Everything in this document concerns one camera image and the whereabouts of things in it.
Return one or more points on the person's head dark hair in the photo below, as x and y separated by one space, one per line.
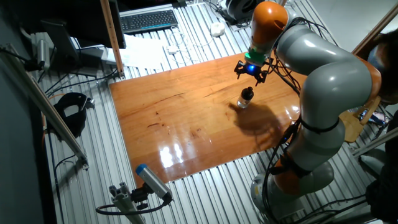
385 62

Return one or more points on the slanted wooden frame beam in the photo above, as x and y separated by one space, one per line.
376 29

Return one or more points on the black fabric mass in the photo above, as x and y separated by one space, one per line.
384 193

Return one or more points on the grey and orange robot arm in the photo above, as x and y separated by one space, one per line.
335 81

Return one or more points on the white rounded plastic lump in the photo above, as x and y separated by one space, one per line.
217 29

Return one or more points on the aluminium profile bar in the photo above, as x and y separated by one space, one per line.
376 141

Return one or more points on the wooden upright beam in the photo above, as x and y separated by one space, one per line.
112 37

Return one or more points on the long aluminium rail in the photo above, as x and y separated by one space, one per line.
46 109

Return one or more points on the silver cylindrical camera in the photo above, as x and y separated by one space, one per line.
43 54

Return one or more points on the short aluminium profile stub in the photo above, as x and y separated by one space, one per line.
124 202

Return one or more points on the white charger adapter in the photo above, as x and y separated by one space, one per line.
172 49

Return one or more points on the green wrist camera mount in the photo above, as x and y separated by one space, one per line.
255 57

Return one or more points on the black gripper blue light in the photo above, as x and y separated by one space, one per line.
252 69

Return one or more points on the black computer monitor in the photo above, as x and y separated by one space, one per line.
71 18

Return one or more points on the silver camera with blue end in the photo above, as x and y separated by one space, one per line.
152 182

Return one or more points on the black monitor stand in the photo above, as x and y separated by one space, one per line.
62 43

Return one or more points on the white paper sheet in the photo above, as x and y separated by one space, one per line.
140 53

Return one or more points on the black computer keyboard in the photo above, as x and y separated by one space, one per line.
148 21

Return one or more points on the black clamp holder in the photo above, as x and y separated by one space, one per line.
77 121

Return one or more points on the small clear glass jar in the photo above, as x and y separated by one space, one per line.
243 103

